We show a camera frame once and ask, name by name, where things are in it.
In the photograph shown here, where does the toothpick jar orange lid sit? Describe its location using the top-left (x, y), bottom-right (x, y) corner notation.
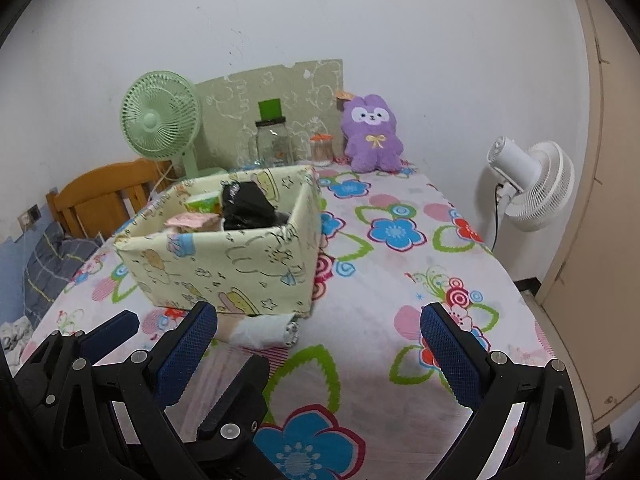
top-left (309, 133), bottom-right (334, 167)

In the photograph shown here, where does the black plastic bag roll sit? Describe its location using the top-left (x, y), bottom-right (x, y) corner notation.
top-left (221, 181), bottom-right (290, 231)

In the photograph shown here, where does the wall power socket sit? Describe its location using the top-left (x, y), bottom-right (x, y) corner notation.
top-left (17, 205), bottom-right (41, 232)

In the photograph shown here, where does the clear plastic bag roll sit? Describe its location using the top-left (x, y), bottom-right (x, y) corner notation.
top-left (164, 343), bottom-right (292, 430)

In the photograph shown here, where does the purple plush bunny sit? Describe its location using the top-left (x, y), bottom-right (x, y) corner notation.
top-left (341, 94), bottom-right (404, 174)

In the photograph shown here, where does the beige cloth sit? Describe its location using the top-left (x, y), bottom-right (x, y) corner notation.
top-left (215, 314), bottom-right (299, 350)

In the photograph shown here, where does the green desk fan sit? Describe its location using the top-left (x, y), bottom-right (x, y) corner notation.
top-left (119, 70), bottom-right (224, 179)

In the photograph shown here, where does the pink wet wipes pack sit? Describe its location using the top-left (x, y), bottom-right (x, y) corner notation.
top-left (165, 211), bottom-right (221, 234)

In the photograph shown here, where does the glass jar with handle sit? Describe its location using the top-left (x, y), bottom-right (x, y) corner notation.
top-left (254, 116), bottom-right (294, 168)

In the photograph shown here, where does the crumpled white grey cloth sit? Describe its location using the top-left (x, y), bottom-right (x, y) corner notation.
top-left (0, 315), bottom-right (34, 365)

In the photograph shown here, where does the grey plaid pillow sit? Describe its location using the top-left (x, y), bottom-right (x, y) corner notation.
top-left (23, 222), bottom-right (103, 327)

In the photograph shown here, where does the yellow cartoon fabric box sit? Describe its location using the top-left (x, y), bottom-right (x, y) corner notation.
top-left (113, 166), bottom-right (321, 318)

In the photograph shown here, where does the beige door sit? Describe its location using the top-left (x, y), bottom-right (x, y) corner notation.
top-left (536, 0), bottom-right (639, 430)

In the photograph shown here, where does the wooden bed headboard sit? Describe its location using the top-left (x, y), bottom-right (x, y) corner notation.
top-left (46, 158), bottom-right (175, 238)

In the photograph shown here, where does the green patterned board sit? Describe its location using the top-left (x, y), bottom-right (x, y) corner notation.
top-left (194, 58), bottom-right (344, 169)

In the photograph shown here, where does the green plastic cup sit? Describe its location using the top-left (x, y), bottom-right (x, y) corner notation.
top-left (258, 98), bottom-right (282, 122)

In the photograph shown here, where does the white standing fan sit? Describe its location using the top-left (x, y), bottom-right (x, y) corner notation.
top-left (486, 136), bottom-right (575, 249)

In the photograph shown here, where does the floral tablecloth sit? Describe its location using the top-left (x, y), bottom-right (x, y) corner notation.
top-left (27, 166), bottom-right (553, 479)

